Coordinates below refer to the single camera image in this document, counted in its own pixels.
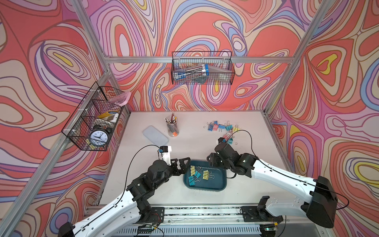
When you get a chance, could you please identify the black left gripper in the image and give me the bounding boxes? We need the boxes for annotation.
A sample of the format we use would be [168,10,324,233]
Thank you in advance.
[152,156,190,191]

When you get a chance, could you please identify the green yellow binder clip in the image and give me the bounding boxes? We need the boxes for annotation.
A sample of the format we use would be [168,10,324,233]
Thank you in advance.
[202,170,215,180]

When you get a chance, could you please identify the dark teal storage tray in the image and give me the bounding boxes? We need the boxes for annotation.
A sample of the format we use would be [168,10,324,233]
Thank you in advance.
[183,160,227,192]

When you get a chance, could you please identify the blue binder clip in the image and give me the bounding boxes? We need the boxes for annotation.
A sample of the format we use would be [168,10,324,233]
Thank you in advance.
[203,123,218,131]
[218,124,226,130]

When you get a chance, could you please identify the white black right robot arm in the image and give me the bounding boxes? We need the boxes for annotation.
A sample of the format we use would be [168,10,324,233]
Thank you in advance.
[207,141,340,229]

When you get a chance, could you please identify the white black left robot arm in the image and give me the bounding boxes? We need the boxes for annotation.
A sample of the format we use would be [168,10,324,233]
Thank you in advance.
[58,158,190,237]

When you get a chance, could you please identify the yellow binder clip on table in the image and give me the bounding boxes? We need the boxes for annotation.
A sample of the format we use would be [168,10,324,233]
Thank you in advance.
[232,124,240,133]

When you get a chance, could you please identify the teal binder clip on table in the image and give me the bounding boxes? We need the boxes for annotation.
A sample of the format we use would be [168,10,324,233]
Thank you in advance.
[225,121,233,131]

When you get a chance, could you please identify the translucent blue box lid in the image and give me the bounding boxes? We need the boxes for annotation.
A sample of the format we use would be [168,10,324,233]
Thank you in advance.
[143,125,169,147]

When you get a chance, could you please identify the yellow white box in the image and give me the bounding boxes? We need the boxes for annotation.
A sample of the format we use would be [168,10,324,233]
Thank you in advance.
[97,111,119,123]

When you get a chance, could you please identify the clear cup with pens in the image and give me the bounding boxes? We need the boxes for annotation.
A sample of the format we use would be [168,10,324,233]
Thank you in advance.
[165,112,179,137]

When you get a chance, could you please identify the black alarm clock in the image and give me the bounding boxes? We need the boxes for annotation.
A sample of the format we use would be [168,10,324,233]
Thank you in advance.
[89,125,113,147]

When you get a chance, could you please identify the pink plastic item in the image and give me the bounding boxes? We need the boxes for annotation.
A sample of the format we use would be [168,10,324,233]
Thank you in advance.
[109,91,132,107]

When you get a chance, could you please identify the clear tube with pens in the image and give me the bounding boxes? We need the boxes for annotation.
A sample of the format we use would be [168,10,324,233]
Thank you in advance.
[173,64,209,81]

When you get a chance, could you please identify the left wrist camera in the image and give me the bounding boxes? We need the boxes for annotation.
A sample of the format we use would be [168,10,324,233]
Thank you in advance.
[159,146,172,166]

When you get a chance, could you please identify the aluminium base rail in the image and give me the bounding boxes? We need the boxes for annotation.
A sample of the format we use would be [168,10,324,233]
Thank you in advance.
[115,204,334,237]

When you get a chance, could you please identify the black wire basket left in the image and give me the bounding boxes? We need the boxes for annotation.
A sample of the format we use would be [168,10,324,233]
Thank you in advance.
[61,83,123,152]

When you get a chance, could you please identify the black wire basket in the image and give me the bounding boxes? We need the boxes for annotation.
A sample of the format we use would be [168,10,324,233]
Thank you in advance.
[61,83,123,152]
[171,50,235,85]

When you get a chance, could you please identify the black wire basket back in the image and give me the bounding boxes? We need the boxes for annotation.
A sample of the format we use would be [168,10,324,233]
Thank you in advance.
[171,50,235,85]

